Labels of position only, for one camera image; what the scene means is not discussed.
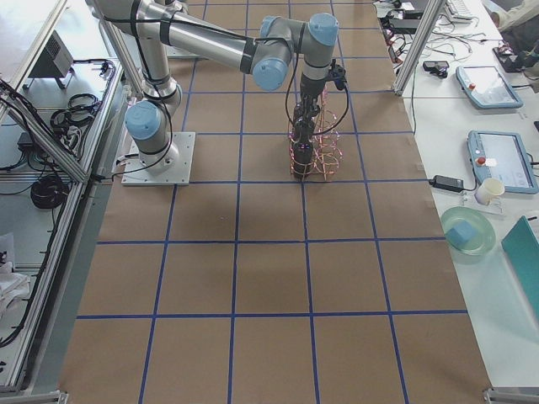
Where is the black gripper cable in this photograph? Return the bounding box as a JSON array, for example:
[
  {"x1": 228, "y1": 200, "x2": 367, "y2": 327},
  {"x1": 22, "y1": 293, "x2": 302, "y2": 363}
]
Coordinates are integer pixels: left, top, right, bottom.
[{"x1": 284, "y1": 50, "x2": 350, "y2": 136}]

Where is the black webcam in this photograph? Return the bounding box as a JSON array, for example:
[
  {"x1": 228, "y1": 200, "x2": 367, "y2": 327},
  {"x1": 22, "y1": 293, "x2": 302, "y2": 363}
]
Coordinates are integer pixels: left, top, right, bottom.
[{"x1": 422, "y1": 61, "x2": 449, "y2": 78}]

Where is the teach pendant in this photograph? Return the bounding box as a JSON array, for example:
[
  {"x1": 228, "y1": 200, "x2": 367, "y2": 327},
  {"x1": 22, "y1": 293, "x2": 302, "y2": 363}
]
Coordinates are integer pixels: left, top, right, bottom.
[
  {"x1": 456, "y1": 66, "x2": 523, "y2": 109},
  {"x1": 467, "y1": 130, "x2": 538, "y2": 194}
]

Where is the dark wine bottle near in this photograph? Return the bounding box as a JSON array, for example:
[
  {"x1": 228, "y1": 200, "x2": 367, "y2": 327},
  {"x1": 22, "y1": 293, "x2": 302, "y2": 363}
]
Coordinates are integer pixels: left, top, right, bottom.
[{"x1": 291, "y1": 141, "x2": 313, "y2": 181}]

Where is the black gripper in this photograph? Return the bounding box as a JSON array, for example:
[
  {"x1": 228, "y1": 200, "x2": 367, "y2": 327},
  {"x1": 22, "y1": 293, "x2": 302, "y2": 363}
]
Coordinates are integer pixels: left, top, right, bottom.
[{"x1": 294, "y1": 62, "x2": 330, "y2": 126}]

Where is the blue foam block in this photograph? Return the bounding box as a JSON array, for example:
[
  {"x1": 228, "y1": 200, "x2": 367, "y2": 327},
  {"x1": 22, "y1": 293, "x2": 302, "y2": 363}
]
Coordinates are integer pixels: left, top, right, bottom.
[{"x1": 445, "y1": 220, "x2": 478, "y2": 248}]

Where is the green glass plate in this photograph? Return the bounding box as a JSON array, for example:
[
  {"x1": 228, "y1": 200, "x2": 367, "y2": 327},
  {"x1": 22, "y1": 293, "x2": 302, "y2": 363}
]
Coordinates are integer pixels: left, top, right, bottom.
[{"x1": 440, "y1": 206, "x2": 496, "y2": 256}]

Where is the teach pendant far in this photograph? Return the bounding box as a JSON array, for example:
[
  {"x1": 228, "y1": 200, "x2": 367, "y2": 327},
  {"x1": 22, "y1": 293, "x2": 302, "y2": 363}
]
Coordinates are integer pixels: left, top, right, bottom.
[{"x1": 456, "y1": 66, "x2": 523, "y2": 109}]

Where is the dark carried wine bottle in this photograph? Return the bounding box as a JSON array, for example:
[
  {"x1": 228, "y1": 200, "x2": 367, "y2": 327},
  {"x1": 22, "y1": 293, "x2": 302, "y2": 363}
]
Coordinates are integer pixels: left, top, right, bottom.
[{"x1": 291, "y1": 104, "x2": 313, "y2": 145}]

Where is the copper wire wine basket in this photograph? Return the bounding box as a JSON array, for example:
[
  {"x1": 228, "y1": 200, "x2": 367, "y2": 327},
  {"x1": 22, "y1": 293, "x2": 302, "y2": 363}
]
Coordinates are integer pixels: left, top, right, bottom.
[{"x1": 288, "y1": 87, "x2": 343, "y2": 181}]

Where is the coiled black cable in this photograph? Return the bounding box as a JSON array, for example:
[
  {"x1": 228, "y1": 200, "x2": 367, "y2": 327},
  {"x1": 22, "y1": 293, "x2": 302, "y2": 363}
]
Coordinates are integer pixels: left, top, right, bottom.
[{"x1": 29, "y1": 174, "x2": 68, "y2": 210}]

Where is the black power adapter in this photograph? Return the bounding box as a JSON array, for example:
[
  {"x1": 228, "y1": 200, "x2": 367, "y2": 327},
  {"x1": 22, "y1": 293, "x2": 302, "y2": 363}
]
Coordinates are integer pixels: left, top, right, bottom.
[{"x1": 429, "y1": 175, "x2": 464, "y2": 193}]

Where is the grey control box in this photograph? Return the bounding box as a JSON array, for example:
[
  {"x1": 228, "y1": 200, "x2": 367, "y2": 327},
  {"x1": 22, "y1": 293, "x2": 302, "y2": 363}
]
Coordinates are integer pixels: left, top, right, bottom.
[{"x1": 23, "y1": 30, "x2": 74, "y2": 89}]

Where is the teal board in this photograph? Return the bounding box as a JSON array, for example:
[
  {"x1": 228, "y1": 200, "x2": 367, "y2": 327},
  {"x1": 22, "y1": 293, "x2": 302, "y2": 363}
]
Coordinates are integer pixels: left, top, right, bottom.
[{"x1": 501, "y1": 215, "x2": 538, "y2": 320}]

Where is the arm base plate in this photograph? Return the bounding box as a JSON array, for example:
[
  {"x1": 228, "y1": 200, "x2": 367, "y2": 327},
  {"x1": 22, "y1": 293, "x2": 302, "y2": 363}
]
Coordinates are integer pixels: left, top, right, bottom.
[{"x1": 121, "y1": 132, "x2": 195, "y2": 186}]

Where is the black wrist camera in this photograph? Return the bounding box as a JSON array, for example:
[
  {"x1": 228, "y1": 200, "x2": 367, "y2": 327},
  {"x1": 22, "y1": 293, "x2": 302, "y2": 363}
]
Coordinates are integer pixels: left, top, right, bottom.
[{"x1": 326, "y1": 59, "x2": 347, "y2": 91}]

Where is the white crumpled cloth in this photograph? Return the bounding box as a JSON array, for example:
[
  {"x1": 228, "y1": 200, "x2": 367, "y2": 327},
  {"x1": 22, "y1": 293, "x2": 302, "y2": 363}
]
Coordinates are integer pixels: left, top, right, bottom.
[{"x1": 1, "y1": 262, "x2": 30, "y2": 315}]

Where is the teach pendant near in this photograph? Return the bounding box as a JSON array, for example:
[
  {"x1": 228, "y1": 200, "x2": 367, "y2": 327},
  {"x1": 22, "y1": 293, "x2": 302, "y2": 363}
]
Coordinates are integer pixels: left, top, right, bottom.
[{"x1": 467, "y1": 130, "x2": 538, "y2": 194}]

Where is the aluminium frame post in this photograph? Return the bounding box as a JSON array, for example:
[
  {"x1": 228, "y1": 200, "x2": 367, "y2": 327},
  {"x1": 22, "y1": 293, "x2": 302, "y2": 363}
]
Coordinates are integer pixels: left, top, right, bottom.
[{"x1": 393, "y1": 0, "x2": 446, "y2": 96}]

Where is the white paper cup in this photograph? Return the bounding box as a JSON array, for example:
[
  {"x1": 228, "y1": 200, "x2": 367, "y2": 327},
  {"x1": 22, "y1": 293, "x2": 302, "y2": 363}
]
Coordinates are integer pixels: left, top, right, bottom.
[{"x1": 474, "y1": 178, "x2": 505, "y2": 205}]

